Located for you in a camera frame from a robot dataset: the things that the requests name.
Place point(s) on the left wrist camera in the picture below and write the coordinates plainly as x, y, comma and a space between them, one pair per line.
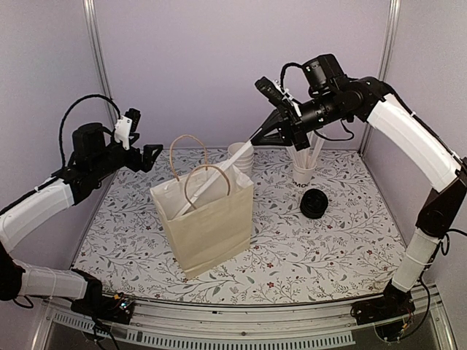
125, 128

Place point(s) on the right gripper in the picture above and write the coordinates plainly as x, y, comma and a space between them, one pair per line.
296, 133

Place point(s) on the aluminium frame post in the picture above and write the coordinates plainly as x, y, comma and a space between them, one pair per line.
95, 44
384, 65

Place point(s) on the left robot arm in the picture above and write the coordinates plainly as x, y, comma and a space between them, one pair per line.
98, 152

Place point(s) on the bundle of wrapped white straws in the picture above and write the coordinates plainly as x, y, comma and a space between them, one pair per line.
307, 158

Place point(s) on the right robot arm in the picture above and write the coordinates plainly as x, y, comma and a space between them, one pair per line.
335, 96

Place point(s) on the kraft paper bag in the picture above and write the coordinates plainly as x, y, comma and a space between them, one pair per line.
217, 228

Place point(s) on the aluminium front rail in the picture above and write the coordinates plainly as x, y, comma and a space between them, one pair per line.
178, 325

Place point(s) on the right aluminium frame post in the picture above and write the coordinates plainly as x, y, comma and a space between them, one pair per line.
384, 65

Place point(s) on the stack of white paper cups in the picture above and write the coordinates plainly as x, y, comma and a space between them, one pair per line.
245, 161

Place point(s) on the left aluminium frame post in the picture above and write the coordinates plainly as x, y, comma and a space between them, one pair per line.
95, 44

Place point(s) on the floral table mat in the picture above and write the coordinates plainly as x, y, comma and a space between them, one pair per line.
353, 250

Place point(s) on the stack of black lids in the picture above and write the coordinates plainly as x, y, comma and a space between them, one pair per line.
314, 203

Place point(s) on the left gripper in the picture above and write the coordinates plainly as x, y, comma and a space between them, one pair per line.
147, 162

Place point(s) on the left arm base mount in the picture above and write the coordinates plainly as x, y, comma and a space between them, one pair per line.
118, 308

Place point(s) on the white cup holding straws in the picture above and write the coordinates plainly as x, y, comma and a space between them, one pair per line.
301, 177

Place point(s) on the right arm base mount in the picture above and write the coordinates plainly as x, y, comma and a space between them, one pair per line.
392, 303

